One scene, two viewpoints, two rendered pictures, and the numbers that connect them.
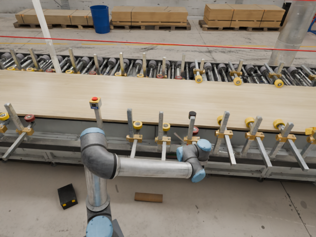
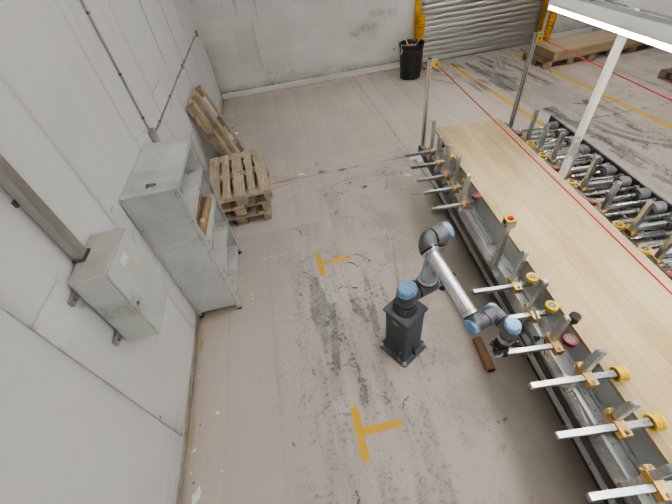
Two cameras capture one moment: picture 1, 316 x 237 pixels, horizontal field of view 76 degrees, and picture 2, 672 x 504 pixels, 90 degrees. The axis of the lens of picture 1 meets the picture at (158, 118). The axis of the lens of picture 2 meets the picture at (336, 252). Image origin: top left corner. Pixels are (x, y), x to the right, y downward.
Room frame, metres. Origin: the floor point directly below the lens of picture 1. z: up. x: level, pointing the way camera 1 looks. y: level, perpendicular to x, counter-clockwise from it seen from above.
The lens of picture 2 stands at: (-0.09, -1.16, 2.87)
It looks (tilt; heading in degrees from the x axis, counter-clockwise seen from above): 45 degrees down; 87
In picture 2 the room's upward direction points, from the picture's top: 9 degrees counter-clockwise
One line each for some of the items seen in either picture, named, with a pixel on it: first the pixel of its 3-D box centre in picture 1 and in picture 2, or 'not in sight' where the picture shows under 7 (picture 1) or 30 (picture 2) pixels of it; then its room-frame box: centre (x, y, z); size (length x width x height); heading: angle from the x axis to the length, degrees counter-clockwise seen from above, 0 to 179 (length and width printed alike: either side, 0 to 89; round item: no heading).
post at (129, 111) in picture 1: (131, 130); (516, 274); (1.25, 0.23, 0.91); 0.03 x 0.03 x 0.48; 87
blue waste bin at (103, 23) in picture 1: (101, 19); not in sight; (6.72, 1.82, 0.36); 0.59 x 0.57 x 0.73; 2
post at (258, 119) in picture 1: (249, 138); (610, 420); (1.20, -0.77, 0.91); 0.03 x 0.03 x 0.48; 87
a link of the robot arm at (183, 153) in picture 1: (187, 154); (493, 314); (0.82, -0.19, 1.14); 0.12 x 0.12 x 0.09; 18
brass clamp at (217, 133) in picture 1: (223, 133); (585, 374); (1.21, -0.55, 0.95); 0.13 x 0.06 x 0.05; 87
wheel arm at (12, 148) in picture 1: (20, 139); (454, 205); (1.21, 1.19, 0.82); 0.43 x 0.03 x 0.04; 177
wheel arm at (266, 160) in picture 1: (258, 141); (606, 428); (1.13, -0.81, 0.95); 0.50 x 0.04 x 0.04; 177
